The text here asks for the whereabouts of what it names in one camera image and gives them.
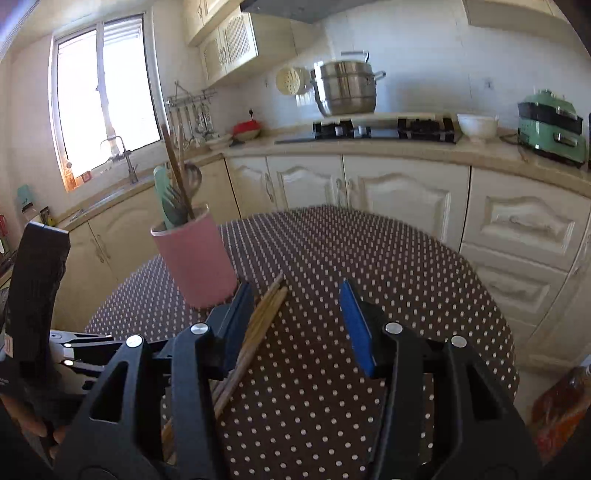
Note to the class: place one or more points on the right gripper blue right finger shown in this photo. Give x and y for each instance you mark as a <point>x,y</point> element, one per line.
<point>359,316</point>

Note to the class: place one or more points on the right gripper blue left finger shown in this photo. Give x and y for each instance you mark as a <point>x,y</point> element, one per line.
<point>228,323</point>

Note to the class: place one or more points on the crossing wooden chopstick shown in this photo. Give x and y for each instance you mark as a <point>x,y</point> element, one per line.
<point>208,362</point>

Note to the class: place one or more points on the pink utensil holder cup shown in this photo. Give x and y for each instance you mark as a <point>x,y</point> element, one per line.
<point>196,259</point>

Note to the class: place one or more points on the silver metal spoon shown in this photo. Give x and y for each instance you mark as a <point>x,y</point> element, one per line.
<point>192,180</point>

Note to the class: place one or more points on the mint green utensil case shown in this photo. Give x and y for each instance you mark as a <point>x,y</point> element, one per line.
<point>173,213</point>

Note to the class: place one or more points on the steel kitchen sink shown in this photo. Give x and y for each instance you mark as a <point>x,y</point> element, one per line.
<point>118,194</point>

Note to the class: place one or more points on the left hand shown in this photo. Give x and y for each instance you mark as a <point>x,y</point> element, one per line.
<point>24,417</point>

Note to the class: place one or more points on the brown polka dot tablecloth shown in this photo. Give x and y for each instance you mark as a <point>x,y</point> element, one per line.
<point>304,409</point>

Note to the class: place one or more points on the chrome faucet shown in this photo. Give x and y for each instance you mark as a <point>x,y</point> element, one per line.
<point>114,145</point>

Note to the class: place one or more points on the cream lower cabinets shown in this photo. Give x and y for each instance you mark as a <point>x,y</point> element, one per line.
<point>526,233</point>

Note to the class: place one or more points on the cream cabinets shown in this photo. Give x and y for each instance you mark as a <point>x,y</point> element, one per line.
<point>234,45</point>
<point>526,233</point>

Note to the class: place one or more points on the red bowl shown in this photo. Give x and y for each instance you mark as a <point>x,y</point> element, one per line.
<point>246,131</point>

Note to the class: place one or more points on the black gas stove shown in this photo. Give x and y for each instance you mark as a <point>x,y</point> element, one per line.
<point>441,130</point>

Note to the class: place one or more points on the hanging utensil rack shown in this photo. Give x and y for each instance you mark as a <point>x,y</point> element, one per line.
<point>189,116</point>

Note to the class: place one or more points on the white bowl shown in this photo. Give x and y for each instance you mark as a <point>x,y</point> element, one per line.
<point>478,128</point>

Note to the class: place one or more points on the stainless steel steamer pot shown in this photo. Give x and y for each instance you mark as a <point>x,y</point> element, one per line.
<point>347,86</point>

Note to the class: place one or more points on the green electric grill appliance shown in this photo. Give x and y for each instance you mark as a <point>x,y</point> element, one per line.
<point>550,126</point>

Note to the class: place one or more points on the window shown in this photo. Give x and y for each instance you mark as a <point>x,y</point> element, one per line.
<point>103,82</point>

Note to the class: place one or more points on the cream upper cabinets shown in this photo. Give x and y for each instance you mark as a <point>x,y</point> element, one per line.
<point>234,45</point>

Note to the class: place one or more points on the grey range hood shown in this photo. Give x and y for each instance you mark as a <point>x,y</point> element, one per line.
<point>307,11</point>

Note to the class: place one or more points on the round cream wall strainer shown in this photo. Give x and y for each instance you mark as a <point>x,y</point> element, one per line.
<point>292,81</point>

